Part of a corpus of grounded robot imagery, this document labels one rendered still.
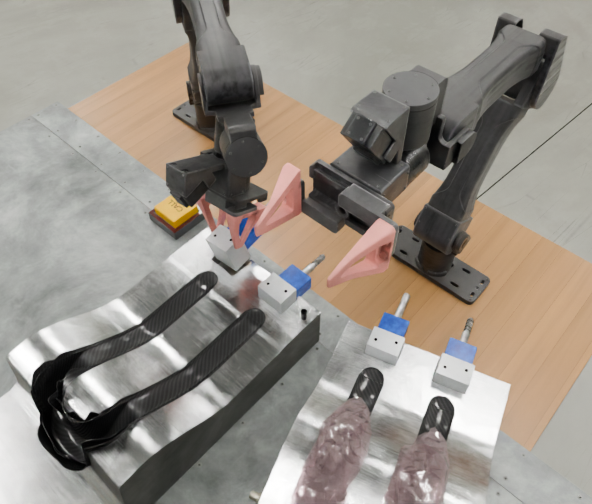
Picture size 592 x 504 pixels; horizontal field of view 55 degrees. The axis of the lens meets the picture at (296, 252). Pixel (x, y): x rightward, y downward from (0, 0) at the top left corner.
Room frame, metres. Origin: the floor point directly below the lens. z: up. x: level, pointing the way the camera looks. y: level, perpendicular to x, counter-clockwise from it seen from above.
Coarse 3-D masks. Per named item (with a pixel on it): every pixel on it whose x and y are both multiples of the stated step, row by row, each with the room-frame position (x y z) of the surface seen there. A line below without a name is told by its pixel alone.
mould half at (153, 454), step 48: (192, 240) 0.63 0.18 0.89; (144, 288) 0.53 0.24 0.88; (240, 288) 0.53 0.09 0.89; (48, 336) 0.41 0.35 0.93; (96, 336) 0.43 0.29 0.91; (192, 336) 0.44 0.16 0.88; (288, 336) 0.44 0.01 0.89; (96, 384) 0.34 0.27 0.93; (144, 384) 0.35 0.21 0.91; (240, 384) 0.36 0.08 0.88; (0, 432) 0.30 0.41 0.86; (144, 432) 0.27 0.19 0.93; (192, 432) 0.29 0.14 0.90; (0, 480) 0.24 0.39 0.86; (48, 480) 0.24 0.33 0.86; (96, 480) 0.24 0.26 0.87; (144, 480) 0.23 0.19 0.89
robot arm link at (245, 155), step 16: (256, 80) 0.67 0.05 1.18; (256, 96) 0.67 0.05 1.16; (208, 112) 0.64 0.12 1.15; (224, 112) 0.64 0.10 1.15; (240, 112) 0.63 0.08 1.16; (240, 128) 0.58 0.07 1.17; (224, 144) 0.58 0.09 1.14; (240, 144) 0.57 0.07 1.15; (256, 144) 0.58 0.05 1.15; (240, 160) 0.56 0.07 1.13; (256, 160) 0.57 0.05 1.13; (240, 176) 0.56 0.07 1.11
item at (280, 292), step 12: (312, 264) 0.57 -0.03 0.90; (276, 276) 0.53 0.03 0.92; (288, 276) 0.54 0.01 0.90; (300, 276) 0.54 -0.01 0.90; (264, 288) 0.51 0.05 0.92; (276, 288) 0.51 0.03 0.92; (288, 288) 0.51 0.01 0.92; (300, 288) 0.52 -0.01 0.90; (264, 300) 0.50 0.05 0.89; (276, 300) 0.49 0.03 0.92; (288, 300) 0.49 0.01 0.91
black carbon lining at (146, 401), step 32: (192, 288) 0.53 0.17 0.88; (160, 320) 0.47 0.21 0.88; (256, 320) 0.47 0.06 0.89; (64, 352) 0.38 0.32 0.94; (96, 352) 0.40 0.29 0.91; (224, 352) 0.42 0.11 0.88; (32, 384) 0.33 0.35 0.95; (64, 384) 0.33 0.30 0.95; (160, 384) 0.36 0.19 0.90; (192, 384) 0.36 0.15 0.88; (64, 416) 0.29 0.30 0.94; (96, 416) 0.29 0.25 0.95; (128, 416) 0.30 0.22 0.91; (64, 448) 0.28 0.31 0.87; (96, 448) 0.25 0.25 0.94
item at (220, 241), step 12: (216, 228) 0.61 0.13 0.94; (228, 228) 0.62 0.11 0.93; (240, 228) 0.61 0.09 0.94; (252, 228) 0.61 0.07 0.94; (216, 240) 0.58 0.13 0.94; (228, 240) 0.58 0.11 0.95; (252, 240) 0.60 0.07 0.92; (216, 252) 0.58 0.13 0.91; (228, 252) 0.56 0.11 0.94; (240, 252) 0.57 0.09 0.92; (228, 264) 0.57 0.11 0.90; (240, 264) 0.57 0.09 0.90
